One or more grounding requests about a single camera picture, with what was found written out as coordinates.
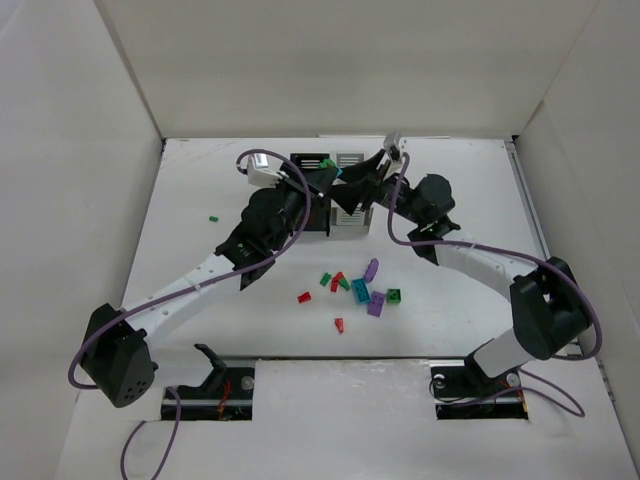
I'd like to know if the green lego square brick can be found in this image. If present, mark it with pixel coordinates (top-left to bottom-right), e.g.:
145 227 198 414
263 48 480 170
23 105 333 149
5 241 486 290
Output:
386 288 402 304

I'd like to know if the red lego brick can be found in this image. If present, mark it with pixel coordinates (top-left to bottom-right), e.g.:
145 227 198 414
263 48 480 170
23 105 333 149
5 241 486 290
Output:
297 292 312 303

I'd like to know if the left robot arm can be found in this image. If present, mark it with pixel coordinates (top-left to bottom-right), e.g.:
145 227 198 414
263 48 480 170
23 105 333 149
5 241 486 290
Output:
79 155 341 408

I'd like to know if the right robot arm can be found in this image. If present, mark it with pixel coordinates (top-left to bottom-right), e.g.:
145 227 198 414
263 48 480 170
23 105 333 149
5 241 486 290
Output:
331 150 599 385

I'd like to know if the black slotted container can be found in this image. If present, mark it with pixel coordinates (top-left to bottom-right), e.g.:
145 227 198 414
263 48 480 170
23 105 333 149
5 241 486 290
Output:
290 153 331 236

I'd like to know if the white slotted container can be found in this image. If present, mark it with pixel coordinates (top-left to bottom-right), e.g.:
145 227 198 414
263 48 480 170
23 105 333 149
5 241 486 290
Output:
330 151 374 236

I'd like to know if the purple lego rounded upper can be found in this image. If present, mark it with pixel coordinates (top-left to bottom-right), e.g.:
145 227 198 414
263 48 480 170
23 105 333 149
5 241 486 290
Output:
363 258 379 283

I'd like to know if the red lego centre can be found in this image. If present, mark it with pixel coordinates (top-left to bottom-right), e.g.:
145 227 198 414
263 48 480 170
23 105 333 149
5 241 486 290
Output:
330 271 344 293

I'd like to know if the teal lego plate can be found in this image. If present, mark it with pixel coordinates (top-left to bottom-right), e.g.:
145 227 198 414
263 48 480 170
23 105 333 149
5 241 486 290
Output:
351 278 371 305

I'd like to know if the purple lego brick lower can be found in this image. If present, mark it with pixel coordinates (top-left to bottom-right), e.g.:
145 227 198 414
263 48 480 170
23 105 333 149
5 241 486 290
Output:
367 291 386 318

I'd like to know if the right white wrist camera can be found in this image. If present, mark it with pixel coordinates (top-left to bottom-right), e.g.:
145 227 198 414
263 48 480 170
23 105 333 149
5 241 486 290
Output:
383 132 406 162

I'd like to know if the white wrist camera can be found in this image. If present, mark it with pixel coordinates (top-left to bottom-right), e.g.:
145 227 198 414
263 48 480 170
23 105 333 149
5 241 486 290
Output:
383 132 406 162
244 153 281 188

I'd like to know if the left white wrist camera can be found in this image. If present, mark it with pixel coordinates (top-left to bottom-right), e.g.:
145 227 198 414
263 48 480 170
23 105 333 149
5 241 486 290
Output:
244 153 281 188

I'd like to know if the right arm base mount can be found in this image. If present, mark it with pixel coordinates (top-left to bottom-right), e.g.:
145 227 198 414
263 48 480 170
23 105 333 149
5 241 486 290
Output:
428 363 529 421

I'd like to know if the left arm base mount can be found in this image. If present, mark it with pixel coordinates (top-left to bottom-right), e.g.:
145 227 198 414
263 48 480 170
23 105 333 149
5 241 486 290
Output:
160 344 256 422

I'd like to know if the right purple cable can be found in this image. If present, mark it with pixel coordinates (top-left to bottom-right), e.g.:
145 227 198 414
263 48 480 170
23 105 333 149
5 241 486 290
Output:
387 152 603 419

